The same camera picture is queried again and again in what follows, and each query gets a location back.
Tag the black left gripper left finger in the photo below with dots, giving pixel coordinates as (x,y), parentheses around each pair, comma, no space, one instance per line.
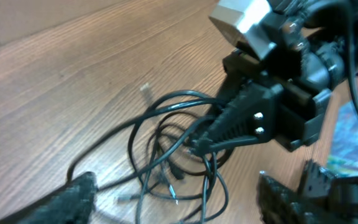
(72,203)

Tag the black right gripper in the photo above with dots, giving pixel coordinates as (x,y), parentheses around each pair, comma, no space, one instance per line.
(283,97)

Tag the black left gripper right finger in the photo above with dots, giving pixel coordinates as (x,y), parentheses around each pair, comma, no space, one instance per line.
(322,196)

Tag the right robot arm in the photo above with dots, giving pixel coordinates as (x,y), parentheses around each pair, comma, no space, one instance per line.
(340,9)

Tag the colourful patterned floor mat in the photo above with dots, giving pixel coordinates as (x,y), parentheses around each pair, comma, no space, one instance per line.
(343,157)

